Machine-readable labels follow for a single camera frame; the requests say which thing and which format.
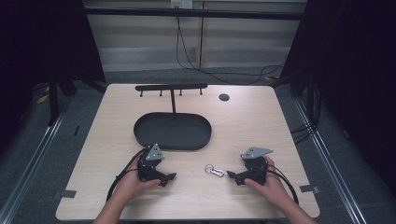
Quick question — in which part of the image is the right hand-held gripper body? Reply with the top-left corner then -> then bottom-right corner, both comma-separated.
240,147 -> 275,187

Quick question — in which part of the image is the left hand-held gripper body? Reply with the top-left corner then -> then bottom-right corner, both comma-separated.
137,143 -> 166,183

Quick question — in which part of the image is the silver carabiner keychain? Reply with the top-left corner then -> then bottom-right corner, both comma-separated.
204,163 -> 226,178

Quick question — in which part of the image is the black hook stand with tray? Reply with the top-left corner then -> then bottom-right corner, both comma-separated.
133,82 -> 213,152

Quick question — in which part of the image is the person's left hand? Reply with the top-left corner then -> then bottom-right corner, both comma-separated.
116,169 -> 162,203

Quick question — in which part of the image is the person's right hand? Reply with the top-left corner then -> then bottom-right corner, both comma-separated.
244,156 -> 292,208

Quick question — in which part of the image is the grey tape strip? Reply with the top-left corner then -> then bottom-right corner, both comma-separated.
51,189 -> 78,201
299,184 -> 321,195

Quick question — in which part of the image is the black metal stand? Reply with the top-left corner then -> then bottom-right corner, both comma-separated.
47,72 -> 61,127

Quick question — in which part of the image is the black curtain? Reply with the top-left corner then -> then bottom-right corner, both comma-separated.
279,0 -> 396,197
0,0 -> 106,150

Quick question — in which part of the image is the black horizontal metal bar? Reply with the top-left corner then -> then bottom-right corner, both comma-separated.
84,7 -> 305,21

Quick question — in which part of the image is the left hand-held gripper cable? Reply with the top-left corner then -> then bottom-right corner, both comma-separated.
106,148 -> 148,203

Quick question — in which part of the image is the hand-held gripper cable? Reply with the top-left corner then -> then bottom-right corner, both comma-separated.
106,148 -> 148,203
263,162 -> 300,206

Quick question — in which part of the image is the right hand-held gripper cable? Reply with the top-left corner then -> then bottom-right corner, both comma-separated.
263,162 -> 300,206

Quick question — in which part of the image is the bundle of black floor cables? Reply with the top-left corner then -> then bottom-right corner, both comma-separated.
290,82 -> 323,145

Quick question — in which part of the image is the aluminium floor rail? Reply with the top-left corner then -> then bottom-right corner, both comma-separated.
0,104 -> 71,224
293,96 -> 370,224

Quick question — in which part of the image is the black wall cable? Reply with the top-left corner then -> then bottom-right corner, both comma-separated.
175,15 -> 288,86

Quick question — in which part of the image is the white wall power outlet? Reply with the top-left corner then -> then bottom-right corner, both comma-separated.
170,0 -> 194,10

